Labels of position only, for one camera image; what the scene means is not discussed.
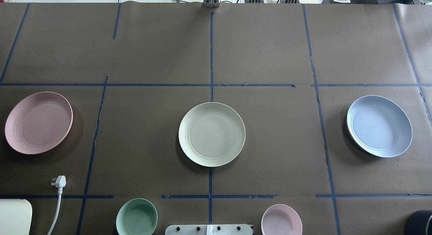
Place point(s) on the blue plate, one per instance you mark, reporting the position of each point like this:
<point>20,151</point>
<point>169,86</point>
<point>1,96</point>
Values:
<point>379,126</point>

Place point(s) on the brown paper table cover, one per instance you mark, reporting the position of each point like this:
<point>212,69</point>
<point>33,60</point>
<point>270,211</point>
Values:
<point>132,71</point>

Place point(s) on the dark blue pot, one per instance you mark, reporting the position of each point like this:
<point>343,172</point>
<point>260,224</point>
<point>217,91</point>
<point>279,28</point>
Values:
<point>419,223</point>

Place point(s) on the white toaster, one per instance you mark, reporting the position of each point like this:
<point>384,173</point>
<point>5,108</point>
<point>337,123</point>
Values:
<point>15,217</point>

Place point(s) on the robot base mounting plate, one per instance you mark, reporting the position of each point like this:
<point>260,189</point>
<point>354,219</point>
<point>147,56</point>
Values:
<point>210,229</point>

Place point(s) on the pink plate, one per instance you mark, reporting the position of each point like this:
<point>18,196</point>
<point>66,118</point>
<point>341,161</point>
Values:
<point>38,123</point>

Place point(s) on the pink bowl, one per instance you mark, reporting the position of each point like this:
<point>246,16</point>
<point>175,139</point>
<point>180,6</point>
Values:
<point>281,219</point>

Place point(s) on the white plate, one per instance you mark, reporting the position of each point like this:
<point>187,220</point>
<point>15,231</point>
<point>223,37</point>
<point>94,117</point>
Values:
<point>212,134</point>

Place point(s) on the green bowl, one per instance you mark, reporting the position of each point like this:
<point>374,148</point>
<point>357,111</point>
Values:
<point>137,217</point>

